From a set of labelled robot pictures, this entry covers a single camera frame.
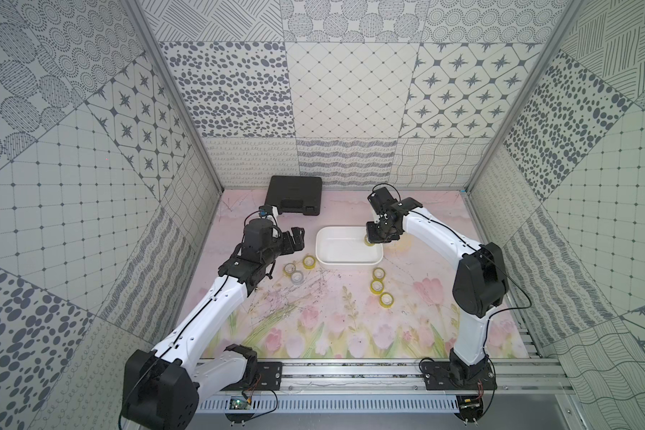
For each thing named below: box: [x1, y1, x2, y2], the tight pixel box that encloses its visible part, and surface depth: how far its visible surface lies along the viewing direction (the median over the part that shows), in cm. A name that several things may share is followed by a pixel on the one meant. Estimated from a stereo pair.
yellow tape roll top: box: [372, 266, 387, 280], surface depth 96 cm
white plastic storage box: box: [314, 225, 385, 267], surface depth 101 cm
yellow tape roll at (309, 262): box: [301, 255, 317, 270], surface depth 98 cm
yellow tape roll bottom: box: [378, 292, 395, 310], surface depth 90 cm
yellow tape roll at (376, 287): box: [369, 279, 385, 295], surface depth 92 cm
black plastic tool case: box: [264, 175, 324, 216], surface depth 118 cm
